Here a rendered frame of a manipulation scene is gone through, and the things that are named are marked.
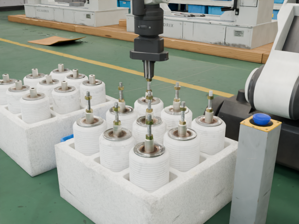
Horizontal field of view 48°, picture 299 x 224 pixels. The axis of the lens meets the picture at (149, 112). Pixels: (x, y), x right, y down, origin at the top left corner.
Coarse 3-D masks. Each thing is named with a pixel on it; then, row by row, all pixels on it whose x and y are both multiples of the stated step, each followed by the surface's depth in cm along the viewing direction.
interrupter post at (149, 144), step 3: (153, 138) 78; (147, 141) 77; (150, 141) 77; (153, 141) 77; (147, 144) 77; (150, 144) 77; (153, 144) 78; (147, 147) 78; (150, 147) 78; (153, 147) 78; (147, 150) 78; (150, 150) 78; (153, 150) 78
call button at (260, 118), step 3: (255, 114) 79; (258, 114) 78; (261, 114) 78; (264, 114) 79; (255, 117) 77; (258, 117) 77; (261, 117) 77; (264, 117) 77; (267, 117) 77; (270, 117) 77; (255, 120) 77; (258, 120) 76; (261, 120) 76; (264, 120) 76; (267, 120) 76; (270, 120) 77; (258, 123) 77; (261, 123) 77; (264, 123) 77; (267, 123) 77
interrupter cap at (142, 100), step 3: (138, 99) 110; (141, 99) 111; (144, 99) 111; (153, 99) 111; (156, 99) 111; (159, 99) 110; (138, 102) 108; (141, 102) 108; (144, 102) 108; (147, 102) 109; (153, 102) 108; (156, 102) 108; (159, 102) 108
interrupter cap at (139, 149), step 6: (138, 144) 81; (144, 144) 81; (156, 144) 81; (162, 144) 81; (138, 150) 78; (144, 150) 79; (156, 150) 79; (162, 150) 78; (144, 156) 76; (150, 156) 75; (156, 156) 76
